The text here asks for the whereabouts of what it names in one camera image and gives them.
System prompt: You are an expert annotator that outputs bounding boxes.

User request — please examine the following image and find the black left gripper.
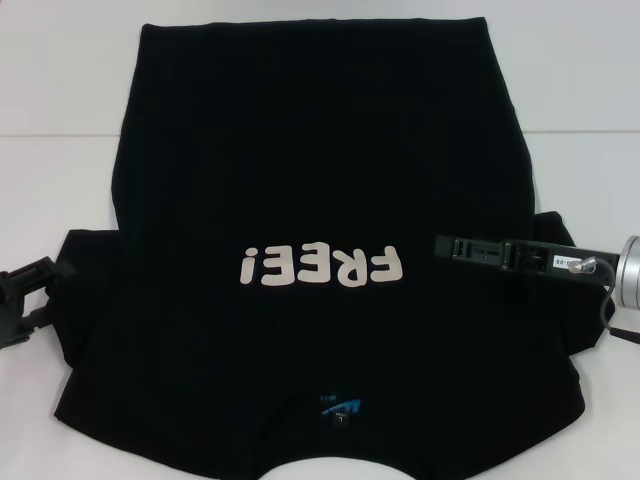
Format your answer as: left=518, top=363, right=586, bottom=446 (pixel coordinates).
left=0, top=255, right=76, bottom=351

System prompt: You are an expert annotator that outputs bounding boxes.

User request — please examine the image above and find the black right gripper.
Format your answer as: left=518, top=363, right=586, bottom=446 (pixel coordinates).
left=433, top=234, right=621, bottom=290

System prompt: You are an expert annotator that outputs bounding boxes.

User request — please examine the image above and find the black shirt with FREE print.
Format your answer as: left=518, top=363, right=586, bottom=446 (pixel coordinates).
left=47, top=17, right=614, bottom=480

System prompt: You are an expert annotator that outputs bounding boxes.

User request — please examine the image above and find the right arm cable with plug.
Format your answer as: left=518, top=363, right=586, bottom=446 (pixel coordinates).
left=569, top=255, right=640, bottom=345

